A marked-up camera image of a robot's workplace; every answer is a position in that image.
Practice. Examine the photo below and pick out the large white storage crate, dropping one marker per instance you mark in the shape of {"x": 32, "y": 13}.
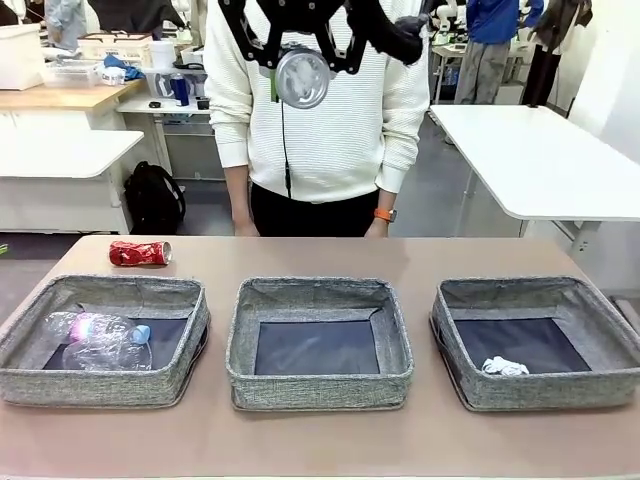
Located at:
{"x": 20, "y": 57}

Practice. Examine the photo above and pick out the white container with dark logo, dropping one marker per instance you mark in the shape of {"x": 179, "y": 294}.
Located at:
{"x": 162, "y": 85}

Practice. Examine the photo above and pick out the white cylinder container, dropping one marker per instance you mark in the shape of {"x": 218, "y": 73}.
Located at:
{"x": 161, "y": 54}

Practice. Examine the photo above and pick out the white table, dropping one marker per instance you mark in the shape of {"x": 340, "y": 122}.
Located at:
{"x": 540, "y": 160}
{"x": 60, "y": 155}

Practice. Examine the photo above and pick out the crushed red soda can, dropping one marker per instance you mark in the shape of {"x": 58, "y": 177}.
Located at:
{"x": 135, "y": 254}

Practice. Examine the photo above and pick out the black backpack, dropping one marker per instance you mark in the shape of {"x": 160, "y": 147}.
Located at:
{"x": 152, "y": 200}

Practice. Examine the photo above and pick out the small black box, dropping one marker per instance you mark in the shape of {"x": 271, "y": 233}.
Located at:
{"x": 202, "y": 103}

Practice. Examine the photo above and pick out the person in white sweater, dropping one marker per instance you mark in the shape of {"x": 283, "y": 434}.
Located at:
{"x": 320, "y": 150}

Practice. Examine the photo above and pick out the person's left forearm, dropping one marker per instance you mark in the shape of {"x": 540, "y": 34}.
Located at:
{"x": 385, "y": 200}

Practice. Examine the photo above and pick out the person's right hand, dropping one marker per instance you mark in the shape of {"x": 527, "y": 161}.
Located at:
{"x": 246, "y": 229}

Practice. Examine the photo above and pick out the clear plastic box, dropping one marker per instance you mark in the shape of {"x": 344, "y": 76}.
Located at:
{"x": 70, "y": 75}

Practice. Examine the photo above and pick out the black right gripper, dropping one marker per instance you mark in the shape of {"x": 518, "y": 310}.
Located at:
{"x": 300, "y": 15}

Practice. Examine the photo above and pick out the person in black top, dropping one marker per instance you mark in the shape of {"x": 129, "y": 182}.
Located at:
{"x": 135, "y": 15}

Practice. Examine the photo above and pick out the small white desk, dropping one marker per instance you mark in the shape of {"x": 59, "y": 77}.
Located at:
{"x": 145, "y": 109}

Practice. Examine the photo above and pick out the wooden top counter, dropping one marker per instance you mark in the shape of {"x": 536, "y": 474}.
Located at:
{"x": 60, "y": 97}

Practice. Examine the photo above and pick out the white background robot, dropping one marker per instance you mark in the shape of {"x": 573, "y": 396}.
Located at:
{"x": 445, "y": 10}

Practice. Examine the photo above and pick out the grey woven fabric basket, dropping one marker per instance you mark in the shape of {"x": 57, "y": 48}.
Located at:
{"x": 320, "y": 392}
{"x": 540, "y": 395}
{"x": 100, "y": 387}

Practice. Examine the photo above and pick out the white tissue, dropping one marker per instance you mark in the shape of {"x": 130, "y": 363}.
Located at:
{"x": 505, "y": 367}

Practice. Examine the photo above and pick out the clear bottle with blue cap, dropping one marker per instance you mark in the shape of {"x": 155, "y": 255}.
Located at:
{"x": 100, "y": 325}

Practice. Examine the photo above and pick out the person in blue jacket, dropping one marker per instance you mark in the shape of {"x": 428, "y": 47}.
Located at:
{"x": 495, "y": 30}

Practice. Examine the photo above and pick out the person's right forearm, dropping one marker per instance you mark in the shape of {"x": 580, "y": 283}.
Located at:
{"x": 237, "y": 195}

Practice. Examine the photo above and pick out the white crate with brown boxes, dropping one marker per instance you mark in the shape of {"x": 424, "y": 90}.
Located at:
{"x": 117, "y": 47}

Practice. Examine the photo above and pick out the person's left hand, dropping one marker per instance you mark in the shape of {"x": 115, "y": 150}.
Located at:
{"x": 379, "y": 230}

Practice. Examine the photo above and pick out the person in light blue top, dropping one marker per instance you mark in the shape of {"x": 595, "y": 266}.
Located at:
{"x": 62, "y": 20}

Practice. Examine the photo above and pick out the blue cloth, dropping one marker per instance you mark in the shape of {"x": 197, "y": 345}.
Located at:
{"x": 122, "y": 67}

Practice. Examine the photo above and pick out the person in dark coat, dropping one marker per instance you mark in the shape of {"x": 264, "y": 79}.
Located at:
{"x": 555, "y": 60}

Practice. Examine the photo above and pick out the black soda can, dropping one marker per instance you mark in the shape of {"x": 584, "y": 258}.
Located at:
{"x": 305, "y": 80}

